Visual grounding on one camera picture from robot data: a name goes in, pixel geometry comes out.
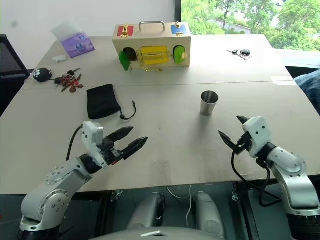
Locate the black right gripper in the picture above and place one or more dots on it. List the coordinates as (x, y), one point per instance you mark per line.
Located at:
(244, 144)

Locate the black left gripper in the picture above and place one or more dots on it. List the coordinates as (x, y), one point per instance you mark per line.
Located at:
(110, 151)

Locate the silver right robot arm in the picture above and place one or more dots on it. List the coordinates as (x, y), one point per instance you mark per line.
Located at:
(295, 180)

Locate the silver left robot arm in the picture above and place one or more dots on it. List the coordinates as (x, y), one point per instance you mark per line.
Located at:
(57, 190)

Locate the stainless steel cup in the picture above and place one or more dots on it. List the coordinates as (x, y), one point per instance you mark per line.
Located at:
(208, 107)

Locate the metal table clamp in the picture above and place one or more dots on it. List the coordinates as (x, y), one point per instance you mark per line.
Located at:
(118, 195)
(235, 192)

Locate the silver robot left leg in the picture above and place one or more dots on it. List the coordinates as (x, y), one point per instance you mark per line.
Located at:
(147, 210)

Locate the silver robot leg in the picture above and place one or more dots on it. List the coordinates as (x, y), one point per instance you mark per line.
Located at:
(208, 212)
(147, 210)

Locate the black car key fob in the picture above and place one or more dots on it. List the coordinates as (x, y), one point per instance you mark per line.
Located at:
(245, 52)

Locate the bunch of red-tagged keys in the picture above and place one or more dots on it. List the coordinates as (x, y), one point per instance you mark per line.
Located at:
(70, 83)

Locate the person's leg in blue jeans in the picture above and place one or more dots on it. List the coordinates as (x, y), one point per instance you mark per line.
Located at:
(310, 87)

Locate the silver robot right leg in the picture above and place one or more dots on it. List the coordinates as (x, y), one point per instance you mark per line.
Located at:
(208, 212)

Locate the grey robot torso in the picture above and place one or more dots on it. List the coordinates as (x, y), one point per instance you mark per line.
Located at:
(160, 233)

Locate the small white paper scrap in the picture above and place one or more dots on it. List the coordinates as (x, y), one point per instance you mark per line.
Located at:
(60, 58)

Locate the purple tissue pack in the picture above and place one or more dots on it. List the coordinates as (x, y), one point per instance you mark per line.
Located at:
(77, 46)

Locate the black office chair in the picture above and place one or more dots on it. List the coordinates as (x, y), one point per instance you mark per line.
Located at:
(10, 65)

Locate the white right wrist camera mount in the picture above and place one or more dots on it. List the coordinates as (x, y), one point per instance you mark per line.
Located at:
(260, 132)

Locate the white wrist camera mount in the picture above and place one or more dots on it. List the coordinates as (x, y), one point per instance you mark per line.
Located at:
(260, 132)
(91, 135)

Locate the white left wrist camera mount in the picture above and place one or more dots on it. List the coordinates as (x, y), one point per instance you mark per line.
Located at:
(91, 135)

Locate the black window frame post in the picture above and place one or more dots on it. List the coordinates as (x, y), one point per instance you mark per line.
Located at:
(177, 10)

